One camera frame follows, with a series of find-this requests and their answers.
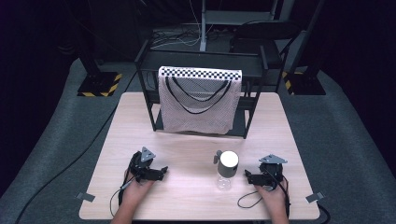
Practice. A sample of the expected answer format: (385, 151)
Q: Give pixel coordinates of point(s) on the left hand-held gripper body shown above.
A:
(140, 164)

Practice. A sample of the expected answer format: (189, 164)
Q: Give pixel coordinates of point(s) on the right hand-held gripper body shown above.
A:
(272, 169)

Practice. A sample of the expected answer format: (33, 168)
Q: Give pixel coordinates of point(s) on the person's left hand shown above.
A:
(137, 190)

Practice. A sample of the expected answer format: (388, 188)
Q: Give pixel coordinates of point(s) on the person's right hand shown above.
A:
(270, 199)

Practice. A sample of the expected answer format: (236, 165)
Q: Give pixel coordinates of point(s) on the clear bottle with grey cap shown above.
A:
(226, 169)

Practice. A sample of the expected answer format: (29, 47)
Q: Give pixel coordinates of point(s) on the white mesh bag checkered trim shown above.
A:
(199, 105)

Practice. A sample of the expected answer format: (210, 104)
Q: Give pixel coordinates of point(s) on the black stand base striped edge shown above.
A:
(99, 84)
(306, 84)

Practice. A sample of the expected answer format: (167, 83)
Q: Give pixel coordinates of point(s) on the grey floor mat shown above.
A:
(46, 149)

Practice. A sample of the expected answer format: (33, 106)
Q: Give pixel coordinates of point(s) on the black metal rack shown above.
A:
(146, 67)

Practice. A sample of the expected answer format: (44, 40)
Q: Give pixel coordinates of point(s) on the white metal stand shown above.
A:
(203, 28)

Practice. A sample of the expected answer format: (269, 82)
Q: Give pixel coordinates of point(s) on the grey table corner bracket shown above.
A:
(85, 196)
(315, 197)

